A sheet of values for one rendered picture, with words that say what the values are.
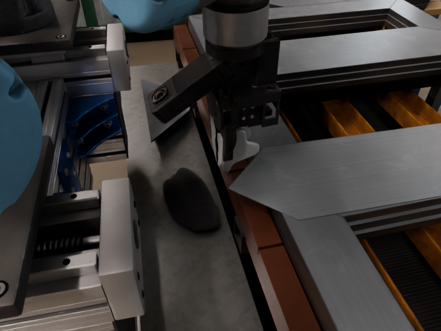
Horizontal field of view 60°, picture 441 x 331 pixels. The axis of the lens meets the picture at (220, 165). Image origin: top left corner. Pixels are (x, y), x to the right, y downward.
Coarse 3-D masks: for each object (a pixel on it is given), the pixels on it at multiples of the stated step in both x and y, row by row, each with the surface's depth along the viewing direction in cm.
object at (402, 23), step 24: (288, 24) 120; (312, 24) 122; (336, 24) 124; (360, 24) 125; (384, 24) 127; (408, 24) 118; (312, 72) 94; (336, 72) 96; (360, 72) 97; (384, 72) 99; (408, 72) 100; (432, 72) 102; (360, 216) 60; (384, 216) 61; (408, 216) 62; (432, 216) 63; (288, 240) 58; (312, 288) 52
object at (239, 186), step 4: (240, 176) 66; (236, 180) 65; (240, 180) 65; (232, 184) 64; (236, 184) 64; (240, 184) 64; (244, 184) 64; (228, 188) 63; (232, 188) 63; (236, 188) 63; (240, 188) 63; (244, 188) 63; (236, 192) 63; (240, 192) 63; (244, 192) 63; (248, 192) 63; (248, 196) 62
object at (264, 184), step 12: (264, 156) 69; (252, 168) 67; (264, 168) 67; (252, 180) 65; (264, 180) 65; (276, 180) 65; (252, 192) 63; (264, 192) 63; (276, 192) 63; (264, 204) 61; (276, 204) 61; (288, 204) 61
